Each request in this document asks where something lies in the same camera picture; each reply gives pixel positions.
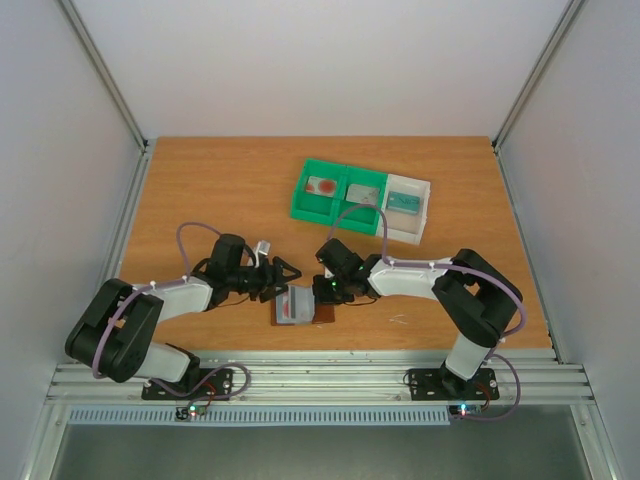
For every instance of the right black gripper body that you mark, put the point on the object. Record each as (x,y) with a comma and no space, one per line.
(325,289)

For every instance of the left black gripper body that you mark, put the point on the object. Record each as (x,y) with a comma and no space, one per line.
(256,284)

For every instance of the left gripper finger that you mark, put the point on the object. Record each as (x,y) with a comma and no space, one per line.
(277,288)
(285,271)

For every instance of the brown leather card holder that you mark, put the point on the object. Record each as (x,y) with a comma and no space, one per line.
(324,314)

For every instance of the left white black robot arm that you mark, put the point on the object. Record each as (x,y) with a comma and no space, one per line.
(114,335)

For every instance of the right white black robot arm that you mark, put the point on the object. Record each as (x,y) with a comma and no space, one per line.
(483,305)

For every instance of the card with red circles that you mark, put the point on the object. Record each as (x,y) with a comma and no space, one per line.
(321,186)

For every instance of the grey silver card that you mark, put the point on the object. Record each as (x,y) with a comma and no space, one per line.
(362,194)

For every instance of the teal card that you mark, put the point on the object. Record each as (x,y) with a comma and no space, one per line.
(403,203)

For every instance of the green bin middle compartment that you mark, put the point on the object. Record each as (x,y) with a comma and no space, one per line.
(362,220)

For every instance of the white plastic bin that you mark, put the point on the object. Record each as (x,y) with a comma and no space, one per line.
(403,227)

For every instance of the left controller board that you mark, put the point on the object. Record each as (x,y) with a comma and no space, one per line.
(192,412)

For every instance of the controller board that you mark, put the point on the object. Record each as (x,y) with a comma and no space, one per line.
(192,412)
(465,410)

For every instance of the right controller board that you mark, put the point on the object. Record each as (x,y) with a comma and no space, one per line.
(465,410)

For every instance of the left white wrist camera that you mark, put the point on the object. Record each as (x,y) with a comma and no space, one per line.
(260,253)

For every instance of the aluminium front rail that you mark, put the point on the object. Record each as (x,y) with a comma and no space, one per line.
(346,377)

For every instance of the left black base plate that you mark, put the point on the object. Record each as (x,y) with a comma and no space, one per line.
(216,383)

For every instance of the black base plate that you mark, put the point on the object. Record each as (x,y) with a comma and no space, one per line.
(216,383)
(434,384)

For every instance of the grey slotted cable duct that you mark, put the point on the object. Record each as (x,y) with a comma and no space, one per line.
(260,416)

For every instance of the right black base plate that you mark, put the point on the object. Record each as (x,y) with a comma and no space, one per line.
(434,384)

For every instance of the left aluminium frame post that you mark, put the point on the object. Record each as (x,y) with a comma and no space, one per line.
(75,21)

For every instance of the aluminium frame post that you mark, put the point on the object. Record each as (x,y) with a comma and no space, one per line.
(551,47)
(75,21)

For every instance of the right aluminium frame post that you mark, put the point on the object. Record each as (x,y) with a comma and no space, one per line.
(551,47)

